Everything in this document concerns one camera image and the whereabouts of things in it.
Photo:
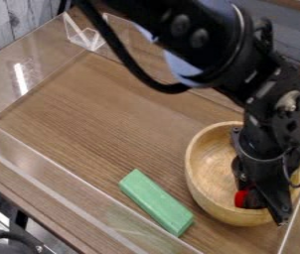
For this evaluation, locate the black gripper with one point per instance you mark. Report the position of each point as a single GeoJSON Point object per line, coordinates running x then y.
{"type": "Point", "coordinates": [266, 175]}

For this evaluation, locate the wooden bowl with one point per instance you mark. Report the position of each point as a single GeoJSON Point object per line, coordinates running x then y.
{"type": "Point", "coordinates": [211, 181]}

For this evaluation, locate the red plush strawberry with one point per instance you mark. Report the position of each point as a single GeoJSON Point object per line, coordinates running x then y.
{"type": "Point", "coordinates": [240, 198]}

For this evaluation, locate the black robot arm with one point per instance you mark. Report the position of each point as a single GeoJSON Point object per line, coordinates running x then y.
{"type": "Point", "coordinates": [219, 49]}

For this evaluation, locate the green rectangular block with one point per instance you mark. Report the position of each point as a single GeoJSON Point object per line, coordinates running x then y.
{"type": "Point", "coordinates": [157, 202]}

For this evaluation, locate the clear acrylic front barrier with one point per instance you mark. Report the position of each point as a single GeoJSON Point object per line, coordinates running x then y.
{"type": "Point", "coordinates": [85, 216]}

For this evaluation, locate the black table leg bracket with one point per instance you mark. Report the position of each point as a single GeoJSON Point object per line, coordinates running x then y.
{"type": "Point", "coordinates": [27, 242]}

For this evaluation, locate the clear acrylic corner bracket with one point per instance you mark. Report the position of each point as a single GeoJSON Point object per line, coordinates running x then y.
{"type": "Point", "coordinates": [86, 38]}

